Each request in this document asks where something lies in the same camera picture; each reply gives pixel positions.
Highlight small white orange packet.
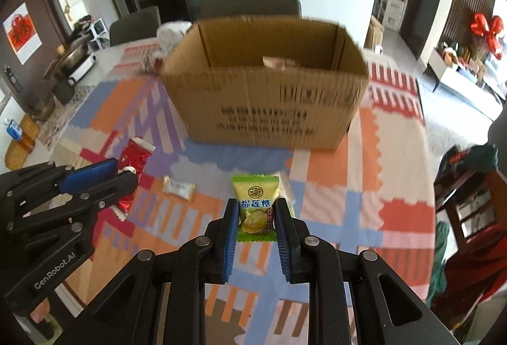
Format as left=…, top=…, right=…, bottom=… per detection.
left=162, top=176, right=196, bottom=200

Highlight red garment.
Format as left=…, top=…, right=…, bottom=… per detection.
left=430, top=171, right=507, bottom=320

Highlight electric hot pot cooker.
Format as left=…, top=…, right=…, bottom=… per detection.
left=43, top=38, right=98, bottom=86

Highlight small red snack packet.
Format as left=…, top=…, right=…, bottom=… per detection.
left=114, top=137, right=156, bottom=221

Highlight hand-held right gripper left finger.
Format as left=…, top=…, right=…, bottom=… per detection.
left=75, top=198, right=242, bottom=345

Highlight colourful patchwork tablecloth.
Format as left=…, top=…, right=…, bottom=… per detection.
left=24, top=40, right=436, bottom=345

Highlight wooden chair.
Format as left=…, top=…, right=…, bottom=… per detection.
left=433, top=145, right=507, bottom=251

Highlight dark green cloth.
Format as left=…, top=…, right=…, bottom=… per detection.
left=469, top=144, right=499, bottom=172

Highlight cardboard box on floor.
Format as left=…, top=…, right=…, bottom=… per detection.
left=364, top=16, right=385, bottom=51

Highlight floral tissue box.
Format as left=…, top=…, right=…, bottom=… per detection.
left=140, top=21, right=196, bottom=74

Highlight blue label tea bottle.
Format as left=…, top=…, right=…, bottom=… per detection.
left=4, top=118, right=36, bottom=153

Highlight large woven basket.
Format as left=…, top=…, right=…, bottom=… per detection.
left=5, top=139, right=35, bottom=170

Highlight red door poster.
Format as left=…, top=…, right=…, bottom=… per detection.
left=3, top=2, right=42, bottom=64

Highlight black mug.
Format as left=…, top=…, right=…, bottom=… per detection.
left=51, top=81, right=76, bottom=106

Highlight light green candy packet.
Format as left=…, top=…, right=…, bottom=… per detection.
left=232, top=173, right=283, bottom=242

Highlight small white appliance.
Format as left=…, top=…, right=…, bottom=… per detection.
left=89, top=18, right=109, bottom=49

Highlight grey dining chair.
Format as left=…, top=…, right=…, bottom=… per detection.
left=197, top=0, right=302, bottom=19
left=109, top=6, right=161, bottom=47

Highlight small woven basket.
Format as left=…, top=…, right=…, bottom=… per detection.
left=20, top=115, right=41, bottom=140

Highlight red balloons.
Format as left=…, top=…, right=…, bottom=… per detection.
left=471, top=12, right=506, bottom=60

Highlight brown cardboard box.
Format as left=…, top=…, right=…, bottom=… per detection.
left=159, top=16, right=371, bottom=151

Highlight brown bowl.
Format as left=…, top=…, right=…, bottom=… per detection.
left=29, top=93, right=56, bottom=122

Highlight white tv cabinet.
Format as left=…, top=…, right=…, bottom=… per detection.
left=427, top=48, right=504, bottom=105

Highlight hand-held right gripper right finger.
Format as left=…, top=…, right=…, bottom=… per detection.
left=274, top=198, right=460, bottom=345

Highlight patterned placemat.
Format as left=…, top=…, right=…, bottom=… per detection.
left=37, top=86, right=98, bottom=150

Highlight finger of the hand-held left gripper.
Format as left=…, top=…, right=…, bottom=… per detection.
left=20, top=171, right=142, bottom=235
left=0, top=158, right=120, bottom=209

